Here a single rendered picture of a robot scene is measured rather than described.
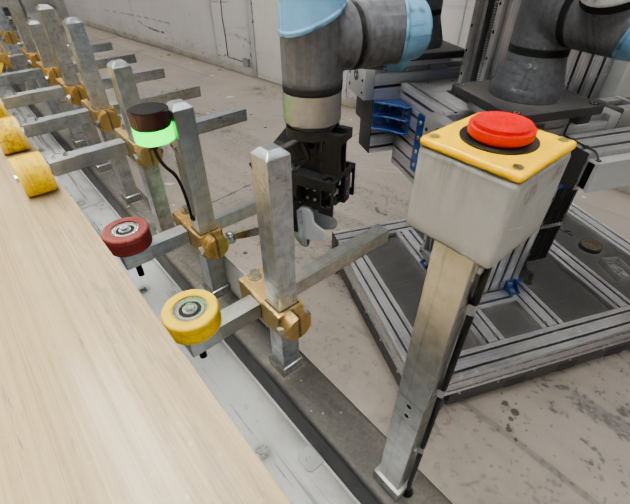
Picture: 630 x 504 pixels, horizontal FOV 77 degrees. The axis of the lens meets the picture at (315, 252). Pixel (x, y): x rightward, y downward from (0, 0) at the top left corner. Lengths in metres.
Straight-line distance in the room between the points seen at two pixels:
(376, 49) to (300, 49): 0.10
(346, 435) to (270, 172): 0.43
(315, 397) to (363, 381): 0.87
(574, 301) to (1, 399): 1.73
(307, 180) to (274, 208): 0.07
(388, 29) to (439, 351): 0.36
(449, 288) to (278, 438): 0.52
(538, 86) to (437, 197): 0.71
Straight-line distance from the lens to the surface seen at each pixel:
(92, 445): 0.52
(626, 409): 1.87
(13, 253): 0.83
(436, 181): 0.27
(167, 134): 0.67
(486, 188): 0.26
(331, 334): 1.70
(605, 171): 1.04
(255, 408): 0.81
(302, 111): 0.51
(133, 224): 0.80
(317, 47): 0.49
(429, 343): 0.39
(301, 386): 0.74
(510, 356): 1.52
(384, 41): 0.53
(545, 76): 0.98
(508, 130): 0.27
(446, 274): 0.33
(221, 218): 0.85
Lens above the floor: 1.32
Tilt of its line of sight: 39 degrees down
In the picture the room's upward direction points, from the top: straight up
